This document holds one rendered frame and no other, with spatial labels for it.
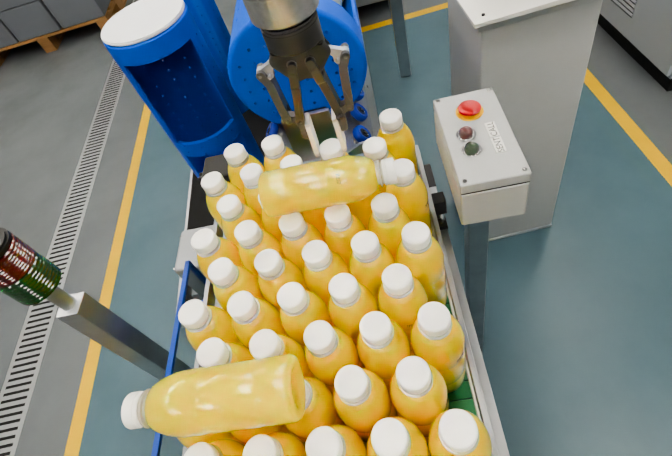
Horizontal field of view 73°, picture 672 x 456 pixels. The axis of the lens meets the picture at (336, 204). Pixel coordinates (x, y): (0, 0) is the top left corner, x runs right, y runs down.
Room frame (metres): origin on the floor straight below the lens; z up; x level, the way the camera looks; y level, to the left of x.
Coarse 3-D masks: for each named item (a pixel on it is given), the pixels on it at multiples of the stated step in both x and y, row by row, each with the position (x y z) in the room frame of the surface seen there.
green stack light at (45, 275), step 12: (36, 252) 0.45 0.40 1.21; (36, 264) 0.43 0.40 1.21; (48, 264) 0.45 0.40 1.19; (24, 276) 0.42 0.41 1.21; (36, 276) 0.42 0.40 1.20; (48, 276) 0.43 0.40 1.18; (60, 276) 0.44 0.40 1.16; (0, 288) 0.41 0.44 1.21; (12, 288) 0.41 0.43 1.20; (24, 288) 0.41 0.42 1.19; (36, 288) 0.41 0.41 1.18; (48, 288) 0.42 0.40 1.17; (24, 300) 0.41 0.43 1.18; (36, 300) 0.41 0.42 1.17
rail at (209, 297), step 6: (216, 222) 0.61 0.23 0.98; (216, 228) 0.59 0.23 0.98; (216, 234) 0.58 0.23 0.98; (222, 234) 0.60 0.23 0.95; (210, 282) 0.48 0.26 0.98; (210, 288) 0.47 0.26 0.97; (204, 294) 0.46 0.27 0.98; (210, 294) 0.46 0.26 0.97; (204, 300) 0.45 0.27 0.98; (210, 300) 0.45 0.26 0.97; (198, 366) 0.33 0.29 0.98; (186, 450) 0.22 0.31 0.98
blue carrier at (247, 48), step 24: (240, 0) 0.98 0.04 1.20; (240, 24) 0.85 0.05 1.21; (336, 24) 0.79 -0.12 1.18; (240, 48) 0.83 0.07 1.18; (264, 48) 0.82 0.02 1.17; (360, 48) 0.78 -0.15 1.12; (240, 72) 0.83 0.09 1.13; (336, 72) 0.80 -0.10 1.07; (360, 72) 0.79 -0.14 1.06; (240, 96) 0.84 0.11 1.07; (264, 96) 0.83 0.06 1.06; (288, 96) 0.82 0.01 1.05; (312, 96) 0.81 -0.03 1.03
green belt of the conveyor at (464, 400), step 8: (448, 304) 0.32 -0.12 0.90; (464, 384) 0.20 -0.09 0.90; (456, 392) 0.19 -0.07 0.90; (464, 392) 0.19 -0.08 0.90; (456, 400) 0.18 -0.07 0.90; (464, 400) 0.18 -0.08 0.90; (472, 400) 0.17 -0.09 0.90; (456, 408) 0.17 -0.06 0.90; (464, 408) 0.17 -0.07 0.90; (472, 408) 0.16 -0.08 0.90
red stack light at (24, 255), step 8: (16, 240) 0.45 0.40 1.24; (8, 248) 0.43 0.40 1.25; (16, 248) 0.44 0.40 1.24; (24, 248) 0.45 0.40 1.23; (32, 248) 0.46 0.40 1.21; (8, 256) 0.42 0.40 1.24; (16, 256) 0.43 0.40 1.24; (24, 256) 0.43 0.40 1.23; (32, 256) 0.44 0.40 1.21; (0, 264) 0.41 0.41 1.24; (8, 264) 0.42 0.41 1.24; (16, 264) 0.42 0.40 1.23; (24, 264) 0.43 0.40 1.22; (32, 264) 0.43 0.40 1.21; (0, 272) 0.41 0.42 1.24; (8, 272) 0.41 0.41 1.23; (16, 272) 0.42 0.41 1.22; (24, 272) 0.42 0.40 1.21; (0, 280) 0.41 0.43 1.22; (8, 280) 0.41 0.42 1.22; (16, 280) 0.41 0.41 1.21
